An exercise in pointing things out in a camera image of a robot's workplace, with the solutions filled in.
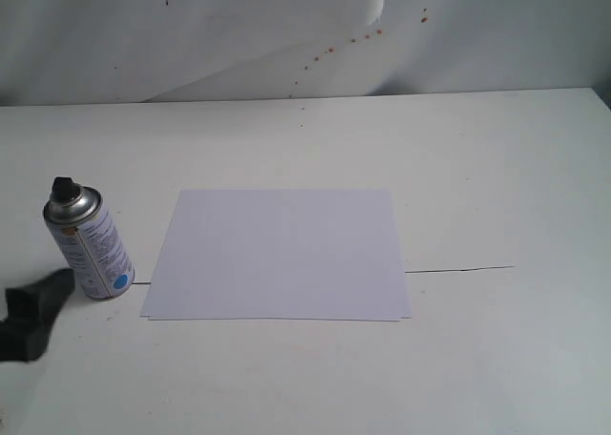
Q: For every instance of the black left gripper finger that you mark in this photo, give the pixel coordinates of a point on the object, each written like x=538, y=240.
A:
x=32, y=312

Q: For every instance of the silver spray can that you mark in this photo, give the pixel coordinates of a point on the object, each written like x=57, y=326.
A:
x=85, y=232

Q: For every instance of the white backdrop paper sheet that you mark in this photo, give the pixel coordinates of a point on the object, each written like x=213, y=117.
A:
x=119, y=51

